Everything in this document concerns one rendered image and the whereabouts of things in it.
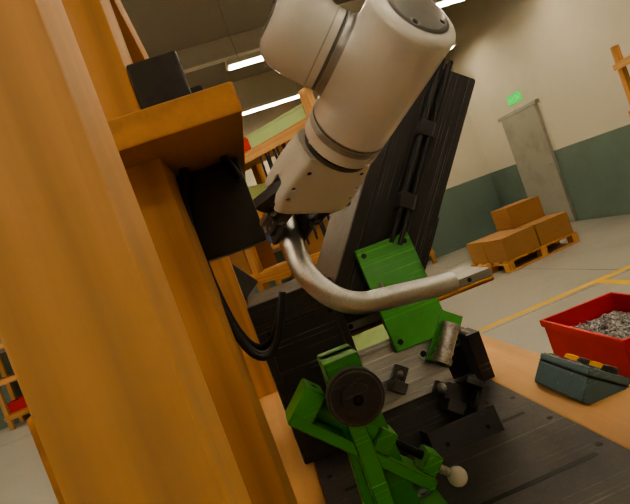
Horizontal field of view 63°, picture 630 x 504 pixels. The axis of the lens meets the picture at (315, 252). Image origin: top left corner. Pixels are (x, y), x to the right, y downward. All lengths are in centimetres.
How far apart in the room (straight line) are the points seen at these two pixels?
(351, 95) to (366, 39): 5
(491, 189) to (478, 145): 96
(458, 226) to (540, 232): 383
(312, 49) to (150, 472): 35
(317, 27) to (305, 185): 17
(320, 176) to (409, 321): 50
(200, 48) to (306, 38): 804
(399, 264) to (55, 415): 77
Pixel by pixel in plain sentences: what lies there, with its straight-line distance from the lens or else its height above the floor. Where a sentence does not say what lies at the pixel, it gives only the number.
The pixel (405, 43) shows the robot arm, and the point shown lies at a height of 145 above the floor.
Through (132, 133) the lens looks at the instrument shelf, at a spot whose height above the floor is 152.
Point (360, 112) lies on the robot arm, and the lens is 49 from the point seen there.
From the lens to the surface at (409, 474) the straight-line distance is 75.
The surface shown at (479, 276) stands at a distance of 118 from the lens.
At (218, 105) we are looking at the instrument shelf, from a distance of 65.
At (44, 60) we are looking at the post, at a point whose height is 149.
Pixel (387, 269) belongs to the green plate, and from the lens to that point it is 101.
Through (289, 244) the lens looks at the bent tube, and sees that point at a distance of 65.
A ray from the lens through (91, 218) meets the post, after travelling 34.
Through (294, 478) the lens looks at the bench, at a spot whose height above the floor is 88.
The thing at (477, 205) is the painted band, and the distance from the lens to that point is 1125.
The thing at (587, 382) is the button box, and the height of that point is 94.
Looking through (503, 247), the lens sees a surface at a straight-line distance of 700.
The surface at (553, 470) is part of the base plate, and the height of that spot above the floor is 90.
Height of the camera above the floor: 133
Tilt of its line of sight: 2 degrees down
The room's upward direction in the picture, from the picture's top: 20 degrees counter-clockwise
